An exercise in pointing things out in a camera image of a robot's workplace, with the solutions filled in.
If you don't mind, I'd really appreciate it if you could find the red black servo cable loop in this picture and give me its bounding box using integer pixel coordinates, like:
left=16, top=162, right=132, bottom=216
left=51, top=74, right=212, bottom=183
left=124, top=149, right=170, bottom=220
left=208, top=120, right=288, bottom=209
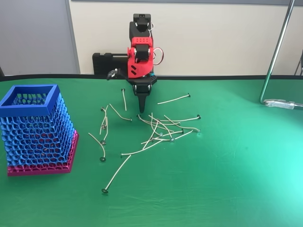
left=152, top=47, right=164, bottom=66

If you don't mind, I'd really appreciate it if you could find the black plastic tool case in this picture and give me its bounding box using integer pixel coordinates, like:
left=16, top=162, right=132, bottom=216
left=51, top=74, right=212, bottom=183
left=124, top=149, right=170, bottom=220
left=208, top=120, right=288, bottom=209
left=92, top=52, right=131, bottom=76

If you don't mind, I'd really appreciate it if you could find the silver carabiner clip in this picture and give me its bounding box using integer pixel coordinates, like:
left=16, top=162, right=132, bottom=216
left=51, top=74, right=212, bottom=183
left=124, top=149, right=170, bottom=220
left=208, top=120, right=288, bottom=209
left=264, top=99, right=303, bottom=110

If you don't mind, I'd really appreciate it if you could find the blue and magenta lattice basket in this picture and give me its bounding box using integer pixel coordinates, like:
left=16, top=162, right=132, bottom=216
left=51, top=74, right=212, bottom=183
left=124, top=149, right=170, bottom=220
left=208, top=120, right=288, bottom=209
left=0, top=84, right=80, bottom=177

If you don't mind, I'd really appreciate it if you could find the green cloth with black rim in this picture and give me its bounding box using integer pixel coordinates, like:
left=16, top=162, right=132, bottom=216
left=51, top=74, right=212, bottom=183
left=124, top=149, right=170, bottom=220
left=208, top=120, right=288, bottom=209
left=0, top=74, right=303, bottom=227

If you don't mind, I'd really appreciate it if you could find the chrome tube stand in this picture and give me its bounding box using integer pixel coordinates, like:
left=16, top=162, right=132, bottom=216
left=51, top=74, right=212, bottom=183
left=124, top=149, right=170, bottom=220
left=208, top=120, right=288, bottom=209
left=258, top=0, right=303, bottom=107

